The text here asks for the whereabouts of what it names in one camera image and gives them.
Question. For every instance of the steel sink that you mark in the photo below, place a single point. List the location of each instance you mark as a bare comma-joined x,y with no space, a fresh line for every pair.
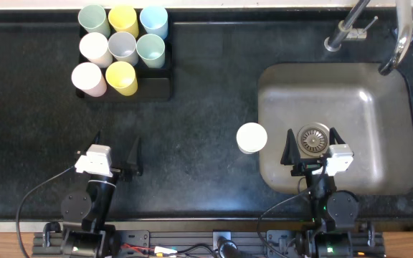
353,96

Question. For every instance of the grey cup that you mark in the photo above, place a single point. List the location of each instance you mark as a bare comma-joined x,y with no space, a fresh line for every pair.
122,46

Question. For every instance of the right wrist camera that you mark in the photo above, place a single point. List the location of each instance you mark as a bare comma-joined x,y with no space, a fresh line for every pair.
335,159

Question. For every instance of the mounting rail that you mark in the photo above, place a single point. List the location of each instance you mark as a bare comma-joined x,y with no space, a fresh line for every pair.
185,243

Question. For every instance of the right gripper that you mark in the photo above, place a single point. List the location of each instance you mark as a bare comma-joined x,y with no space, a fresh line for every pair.
305,167

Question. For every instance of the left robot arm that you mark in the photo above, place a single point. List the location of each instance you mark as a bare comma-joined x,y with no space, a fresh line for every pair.
99,197

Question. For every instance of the yellow cup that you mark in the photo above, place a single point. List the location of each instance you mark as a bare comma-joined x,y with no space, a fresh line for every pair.
122,18
120,76

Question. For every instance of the pink cup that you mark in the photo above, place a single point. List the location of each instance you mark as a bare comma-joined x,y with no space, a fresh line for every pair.
87,77

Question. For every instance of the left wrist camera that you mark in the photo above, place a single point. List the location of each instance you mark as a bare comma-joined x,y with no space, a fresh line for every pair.
95,161

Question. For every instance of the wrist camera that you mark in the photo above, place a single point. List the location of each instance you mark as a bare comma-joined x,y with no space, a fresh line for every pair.
335,159
95,161

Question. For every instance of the blue cup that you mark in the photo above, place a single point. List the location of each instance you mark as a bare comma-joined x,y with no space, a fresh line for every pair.
153,19

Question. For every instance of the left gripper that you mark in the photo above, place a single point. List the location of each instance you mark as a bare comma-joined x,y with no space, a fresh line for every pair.
122,173

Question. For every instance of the steel tap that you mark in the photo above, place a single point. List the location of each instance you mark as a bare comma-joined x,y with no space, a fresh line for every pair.
403,36

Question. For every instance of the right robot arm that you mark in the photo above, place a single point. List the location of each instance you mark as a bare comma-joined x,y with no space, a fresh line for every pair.
341,208

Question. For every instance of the green cup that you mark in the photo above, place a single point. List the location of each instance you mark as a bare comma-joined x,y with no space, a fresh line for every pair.
92,18
150,48

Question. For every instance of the black tray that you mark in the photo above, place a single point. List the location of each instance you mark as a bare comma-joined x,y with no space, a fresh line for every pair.
154,87

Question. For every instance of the white cup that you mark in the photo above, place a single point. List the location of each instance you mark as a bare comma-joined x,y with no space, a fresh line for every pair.
251,137
93,47

